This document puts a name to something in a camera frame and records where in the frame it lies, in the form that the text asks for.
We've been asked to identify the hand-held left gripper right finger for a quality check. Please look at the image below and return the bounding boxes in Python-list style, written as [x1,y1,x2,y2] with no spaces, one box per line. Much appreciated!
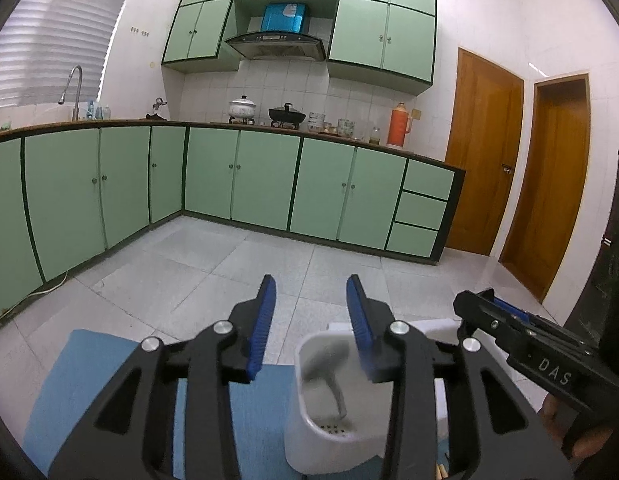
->
[345,274,575,480]

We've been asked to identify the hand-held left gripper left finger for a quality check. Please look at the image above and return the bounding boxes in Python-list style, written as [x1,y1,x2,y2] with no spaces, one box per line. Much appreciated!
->
[48,274,278,480]

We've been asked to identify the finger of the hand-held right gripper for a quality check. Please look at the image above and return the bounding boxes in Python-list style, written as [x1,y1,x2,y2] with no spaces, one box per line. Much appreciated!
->
[453,288,530,357]
[492,296,545,325]

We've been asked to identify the white double utensil holder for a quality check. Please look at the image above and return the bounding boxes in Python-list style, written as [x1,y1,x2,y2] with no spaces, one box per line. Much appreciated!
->
[284,319,463,476]

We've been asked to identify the person's right hand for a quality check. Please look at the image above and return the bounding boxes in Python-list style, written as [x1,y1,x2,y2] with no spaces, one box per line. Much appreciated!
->
[537,392,619,480]

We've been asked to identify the green cabinet drawer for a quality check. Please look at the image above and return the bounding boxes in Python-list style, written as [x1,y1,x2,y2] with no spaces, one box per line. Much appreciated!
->
[393,191,449,232]
[386,221,440,261]
[400,157,456,202]

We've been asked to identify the dark panel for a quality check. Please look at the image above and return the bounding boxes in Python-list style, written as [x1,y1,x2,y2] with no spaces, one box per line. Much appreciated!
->
[563,150,619,351]

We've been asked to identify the plain wooden door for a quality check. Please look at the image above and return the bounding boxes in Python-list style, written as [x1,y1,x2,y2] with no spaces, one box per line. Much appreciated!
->
[498,73,591,305]

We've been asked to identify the green long lower cabinet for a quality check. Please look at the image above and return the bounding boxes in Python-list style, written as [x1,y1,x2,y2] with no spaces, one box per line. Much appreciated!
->
[182,122,467,267]

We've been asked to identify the blue table mat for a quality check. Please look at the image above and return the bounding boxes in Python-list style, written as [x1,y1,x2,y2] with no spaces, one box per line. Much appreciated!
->
[22,329,451,480]

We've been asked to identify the red thermos flask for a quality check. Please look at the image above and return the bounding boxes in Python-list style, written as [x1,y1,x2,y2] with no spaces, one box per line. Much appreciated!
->
[386,102,414,149]

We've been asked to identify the black wok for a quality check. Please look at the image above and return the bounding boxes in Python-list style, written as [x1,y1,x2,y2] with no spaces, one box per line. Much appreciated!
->
[268,102,308,129]

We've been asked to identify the white lidded pot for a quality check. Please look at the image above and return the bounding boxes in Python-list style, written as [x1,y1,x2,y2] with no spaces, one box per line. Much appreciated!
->
[228,94,258,121]

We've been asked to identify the green corner lower cabinet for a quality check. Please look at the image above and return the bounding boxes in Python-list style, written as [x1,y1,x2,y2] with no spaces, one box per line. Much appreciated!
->
[0,122,188,322]

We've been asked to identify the green corner cabinet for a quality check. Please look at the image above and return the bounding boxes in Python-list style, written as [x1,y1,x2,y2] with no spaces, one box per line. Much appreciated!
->
[161,0,244,74]
[0,122,188,322]

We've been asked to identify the steel range hood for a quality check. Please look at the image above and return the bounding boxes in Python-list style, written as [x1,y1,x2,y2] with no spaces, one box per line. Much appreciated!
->
[224,31,328,64]

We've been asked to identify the green wide upper cabinet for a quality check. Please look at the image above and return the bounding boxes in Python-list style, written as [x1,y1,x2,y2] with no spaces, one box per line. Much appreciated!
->
[326,0,437,97]

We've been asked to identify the steel kitchen faucet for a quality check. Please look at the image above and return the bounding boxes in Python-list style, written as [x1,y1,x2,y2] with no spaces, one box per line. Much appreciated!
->
[58,64,85,122]

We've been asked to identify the green corner upper cabinet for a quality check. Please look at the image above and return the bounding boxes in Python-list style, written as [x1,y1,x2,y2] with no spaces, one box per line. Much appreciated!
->
[161,0,244,74]

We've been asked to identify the blue box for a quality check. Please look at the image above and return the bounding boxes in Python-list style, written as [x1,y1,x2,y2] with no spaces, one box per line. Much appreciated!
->
[260,2,311,34]

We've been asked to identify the white window blind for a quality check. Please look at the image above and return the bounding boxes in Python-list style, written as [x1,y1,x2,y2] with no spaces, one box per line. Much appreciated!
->
[0,0,146,111]

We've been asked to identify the wooden door with handle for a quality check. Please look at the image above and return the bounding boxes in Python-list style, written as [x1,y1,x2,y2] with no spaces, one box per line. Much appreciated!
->
[443,46,525,257]

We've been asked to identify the floor cable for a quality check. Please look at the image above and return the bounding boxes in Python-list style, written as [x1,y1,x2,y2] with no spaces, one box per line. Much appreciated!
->
[0,267,70,325]

